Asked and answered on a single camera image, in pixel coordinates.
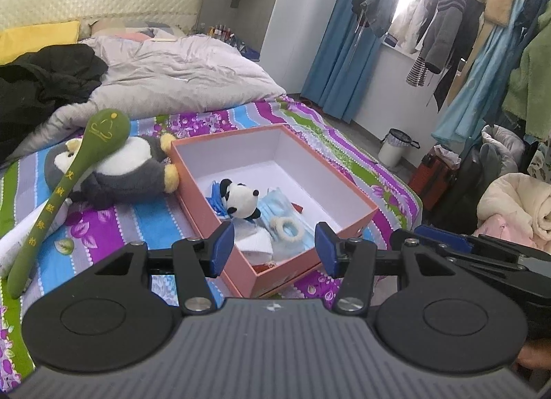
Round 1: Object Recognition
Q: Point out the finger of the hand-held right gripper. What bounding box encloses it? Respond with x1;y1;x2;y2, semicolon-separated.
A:
389;229;521;292
415;227;551;268

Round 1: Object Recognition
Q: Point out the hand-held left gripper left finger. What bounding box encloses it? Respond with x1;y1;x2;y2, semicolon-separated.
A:
92;222;237;317

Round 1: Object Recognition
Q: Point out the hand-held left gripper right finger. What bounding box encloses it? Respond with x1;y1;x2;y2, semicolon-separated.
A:
314;222;457;317

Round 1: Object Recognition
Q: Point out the white tissue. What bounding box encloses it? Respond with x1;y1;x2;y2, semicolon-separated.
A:
235;227;275;262

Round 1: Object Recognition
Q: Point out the white fuzzy hair tie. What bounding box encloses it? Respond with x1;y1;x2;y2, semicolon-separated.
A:
270;217;304;243

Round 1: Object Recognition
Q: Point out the blue printed plastic packet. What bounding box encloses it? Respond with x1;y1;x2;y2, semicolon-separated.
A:
209;181;229;216

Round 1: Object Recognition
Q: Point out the small panda plush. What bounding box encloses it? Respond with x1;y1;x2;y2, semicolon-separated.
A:
219;179;261;219

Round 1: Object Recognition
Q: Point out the light blue face mask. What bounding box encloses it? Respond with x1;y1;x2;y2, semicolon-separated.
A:
257;189;306;251

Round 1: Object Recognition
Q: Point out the orange cardboard box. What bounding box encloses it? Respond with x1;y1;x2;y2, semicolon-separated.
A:
169;124;380;298

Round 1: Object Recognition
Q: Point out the person's right hand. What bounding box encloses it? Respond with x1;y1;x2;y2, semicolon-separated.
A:
517;339;551;370

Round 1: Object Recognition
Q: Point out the pink cloth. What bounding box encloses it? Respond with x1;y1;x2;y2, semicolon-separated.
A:
474;216;539;249

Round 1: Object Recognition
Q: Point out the black suitcase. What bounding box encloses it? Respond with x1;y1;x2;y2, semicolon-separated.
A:
435;145;496;227

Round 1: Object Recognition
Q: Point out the red suitcase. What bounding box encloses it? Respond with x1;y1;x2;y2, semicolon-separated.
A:
409;147;461;210

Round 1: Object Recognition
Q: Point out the cream blanket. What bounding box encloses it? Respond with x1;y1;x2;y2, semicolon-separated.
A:
476;173;551;253

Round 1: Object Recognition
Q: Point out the floral striped bedsheet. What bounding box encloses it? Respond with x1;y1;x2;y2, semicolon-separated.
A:
0;95;420;382

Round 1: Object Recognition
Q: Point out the white trash bin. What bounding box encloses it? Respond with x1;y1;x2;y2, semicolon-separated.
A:
378;129;420;168

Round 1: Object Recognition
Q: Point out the grey puffy jacket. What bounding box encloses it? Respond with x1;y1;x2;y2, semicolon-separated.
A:
480;123;526;176

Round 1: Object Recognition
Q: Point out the grey penguin plush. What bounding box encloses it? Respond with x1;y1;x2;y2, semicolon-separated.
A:
44;134;179;210

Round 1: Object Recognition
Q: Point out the green plush massage hammer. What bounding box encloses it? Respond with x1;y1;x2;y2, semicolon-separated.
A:
8;109;131;300

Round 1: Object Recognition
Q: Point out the black white striped garment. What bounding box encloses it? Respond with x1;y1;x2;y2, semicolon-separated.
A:
407;57;431;87

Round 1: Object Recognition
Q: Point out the light grey duvet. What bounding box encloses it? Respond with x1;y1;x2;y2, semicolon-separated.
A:
0;33;287;167

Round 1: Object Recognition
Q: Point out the green fleece garment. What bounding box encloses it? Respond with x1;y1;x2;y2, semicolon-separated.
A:
501;7;551;141

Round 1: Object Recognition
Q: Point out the blue curtain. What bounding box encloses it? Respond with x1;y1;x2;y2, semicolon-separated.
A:
301;0;388;124

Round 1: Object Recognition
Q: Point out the white tube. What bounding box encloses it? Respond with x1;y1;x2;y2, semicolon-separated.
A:
0;198;70;277

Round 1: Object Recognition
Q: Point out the row of small bottles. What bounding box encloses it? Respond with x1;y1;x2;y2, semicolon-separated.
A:
207;23;261;59

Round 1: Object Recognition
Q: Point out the hanging white coat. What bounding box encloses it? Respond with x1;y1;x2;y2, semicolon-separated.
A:
389;0;435;55

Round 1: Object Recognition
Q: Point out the grey wardrobe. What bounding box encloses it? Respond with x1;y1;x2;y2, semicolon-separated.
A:
196;0;345;98

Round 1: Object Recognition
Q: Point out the hanging grey striped coat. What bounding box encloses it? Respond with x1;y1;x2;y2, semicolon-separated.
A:
419;0;489;76

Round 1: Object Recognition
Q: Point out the pink pillow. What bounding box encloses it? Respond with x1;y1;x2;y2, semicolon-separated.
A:
88;20;181;43

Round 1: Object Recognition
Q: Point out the yellow pillow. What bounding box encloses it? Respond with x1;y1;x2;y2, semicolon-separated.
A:
0;20;82;66

